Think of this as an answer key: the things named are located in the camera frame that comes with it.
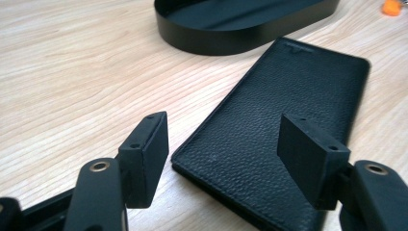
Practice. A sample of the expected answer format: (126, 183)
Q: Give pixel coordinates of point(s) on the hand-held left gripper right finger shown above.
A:
(311, 157)

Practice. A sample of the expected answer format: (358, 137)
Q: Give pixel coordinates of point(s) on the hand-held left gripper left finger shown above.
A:
(144, 160)

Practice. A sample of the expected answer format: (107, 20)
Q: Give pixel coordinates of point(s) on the black oval tray key stand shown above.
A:
(224, 38)

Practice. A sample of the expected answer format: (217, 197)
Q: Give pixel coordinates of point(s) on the small orange object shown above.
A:
(391, 7)

